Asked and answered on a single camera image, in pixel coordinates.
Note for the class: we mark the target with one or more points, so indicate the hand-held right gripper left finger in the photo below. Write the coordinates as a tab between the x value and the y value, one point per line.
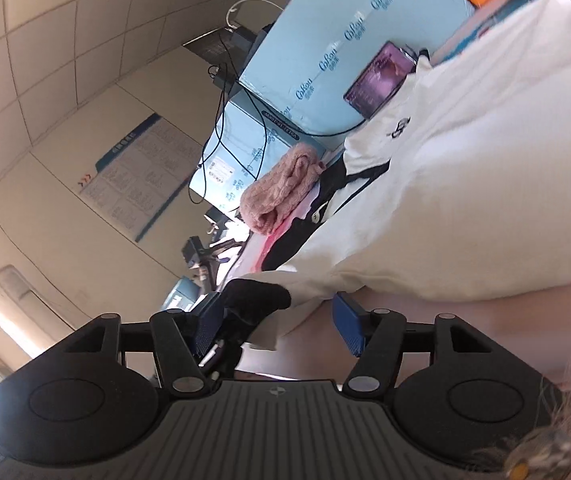
206	327

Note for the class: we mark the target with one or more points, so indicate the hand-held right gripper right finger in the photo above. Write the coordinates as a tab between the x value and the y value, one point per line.
349	325

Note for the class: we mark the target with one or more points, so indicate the white sweatshirt with black cuffs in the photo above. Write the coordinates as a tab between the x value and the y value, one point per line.
465	160

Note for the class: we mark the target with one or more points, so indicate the small blue box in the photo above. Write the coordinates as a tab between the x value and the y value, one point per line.
180	297

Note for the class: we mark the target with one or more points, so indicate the black metal stand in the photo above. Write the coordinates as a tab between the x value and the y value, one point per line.
196	257

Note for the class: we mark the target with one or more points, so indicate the black garment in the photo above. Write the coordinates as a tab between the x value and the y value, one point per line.
338	200

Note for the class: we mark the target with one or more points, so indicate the pink knitted cloth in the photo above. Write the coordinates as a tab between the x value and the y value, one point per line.
280	187

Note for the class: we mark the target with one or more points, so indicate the light blue foam box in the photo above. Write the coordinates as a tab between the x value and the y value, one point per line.
245	155

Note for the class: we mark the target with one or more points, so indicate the white air conditioner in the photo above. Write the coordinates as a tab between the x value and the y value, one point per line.
7	290

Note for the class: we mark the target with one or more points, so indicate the smartphone with lit screen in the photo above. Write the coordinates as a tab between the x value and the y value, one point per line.
378	80

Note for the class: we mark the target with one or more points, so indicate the dark grey laptop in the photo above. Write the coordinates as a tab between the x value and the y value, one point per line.
210	45

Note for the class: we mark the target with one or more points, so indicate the black power adapter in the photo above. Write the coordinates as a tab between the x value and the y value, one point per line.
245	37

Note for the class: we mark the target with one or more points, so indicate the large light blue foam board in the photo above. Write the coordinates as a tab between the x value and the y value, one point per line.
335	25

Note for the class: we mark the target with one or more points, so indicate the wall poster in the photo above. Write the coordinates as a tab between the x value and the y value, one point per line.
140	175

